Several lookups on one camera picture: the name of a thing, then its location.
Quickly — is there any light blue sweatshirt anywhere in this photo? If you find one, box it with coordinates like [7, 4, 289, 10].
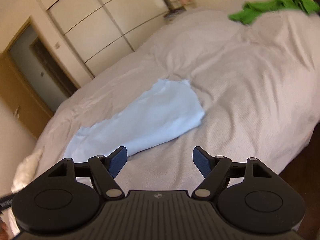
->
[63, 79, 205, 163]

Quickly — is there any cream folded cloth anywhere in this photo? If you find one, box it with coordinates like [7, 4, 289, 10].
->
[11, 148, 43, 193]

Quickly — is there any grey bed cover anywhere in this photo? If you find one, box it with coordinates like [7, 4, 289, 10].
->
[33, 9, 319, 191]

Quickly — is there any wooden door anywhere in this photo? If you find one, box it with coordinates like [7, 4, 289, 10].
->
[1, 19, 79, 139]

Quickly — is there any cream wardrobe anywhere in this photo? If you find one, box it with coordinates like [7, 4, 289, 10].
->
[39, 0, 169, 76]

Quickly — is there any green knit garment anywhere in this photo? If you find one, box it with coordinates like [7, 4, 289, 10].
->
[228, 0, 319, 25]

